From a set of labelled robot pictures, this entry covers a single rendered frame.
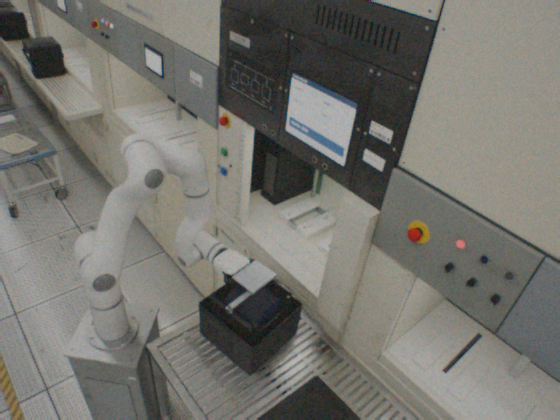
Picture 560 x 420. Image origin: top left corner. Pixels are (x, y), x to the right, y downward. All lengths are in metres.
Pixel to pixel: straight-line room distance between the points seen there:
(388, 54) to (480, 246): 0.54
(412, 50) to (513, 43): 0.24
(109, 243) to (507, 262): 1.11
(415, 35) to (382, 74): 0.14
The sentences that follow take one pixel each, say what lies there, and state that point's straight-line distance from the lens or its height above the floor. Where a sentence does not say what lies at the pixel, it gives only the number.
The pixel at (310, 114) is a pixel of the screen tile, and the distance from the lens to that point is 1.40.
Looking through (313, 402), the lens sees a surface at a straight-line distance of 1.47.
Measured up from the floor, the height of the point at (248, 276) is 1.08.
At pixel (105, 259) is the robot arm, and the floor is 1.20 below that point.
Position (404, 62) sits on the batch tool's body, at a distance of 1.15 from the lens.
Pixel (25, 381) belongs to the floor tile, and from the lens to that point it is 2.69.
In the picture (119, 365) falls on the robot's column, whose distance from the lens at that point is 1.68.
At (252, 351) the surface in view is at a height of 0.91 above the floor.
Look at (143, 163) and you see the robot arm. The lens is 1.23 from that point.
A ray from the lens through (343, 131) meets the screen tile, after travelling 1.32.
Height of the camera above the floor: 2.14
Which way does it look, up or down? 37 degrees down
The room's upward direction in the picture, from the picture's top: 7 degrees clockwise
